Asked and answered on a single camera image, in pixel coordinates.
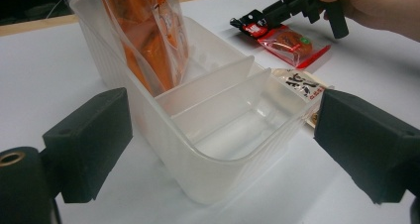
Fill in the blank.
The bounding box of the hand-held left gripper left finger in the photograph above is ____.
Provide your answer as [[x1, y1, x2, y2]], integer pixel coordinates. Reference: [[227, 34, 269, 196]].
[[43, 87, 134, 204]]

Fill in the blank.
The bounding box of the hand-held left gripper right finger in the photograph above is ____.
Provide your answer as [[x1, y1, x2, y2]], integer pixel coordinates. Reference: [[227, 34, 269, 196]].
[[313, 88, 420, 205]]

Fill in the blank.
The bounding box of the small red black packet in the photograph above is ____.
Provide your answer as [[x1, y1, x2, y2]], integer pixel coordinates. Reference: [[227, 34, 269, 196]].
[[229, 9, 333, 70]]

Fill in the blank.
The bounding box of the beige spouted sauce pouch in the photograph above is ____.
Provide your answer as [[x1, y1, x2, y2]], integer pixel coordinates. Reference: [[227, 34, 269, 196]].
[[270, 67, 335, 129]]

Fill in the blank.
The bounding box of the translucent plastic divided container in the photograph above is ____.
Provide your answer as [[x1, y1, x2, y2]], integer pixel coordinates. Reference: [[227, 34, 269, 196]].
[[69, 0, 319, 206]]

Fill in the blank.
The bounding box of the large orange seasoning packet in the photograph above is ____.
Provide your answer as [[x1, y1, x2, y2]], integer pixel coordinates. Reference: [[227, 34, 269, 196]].
[[96, 0, 190, 97]]

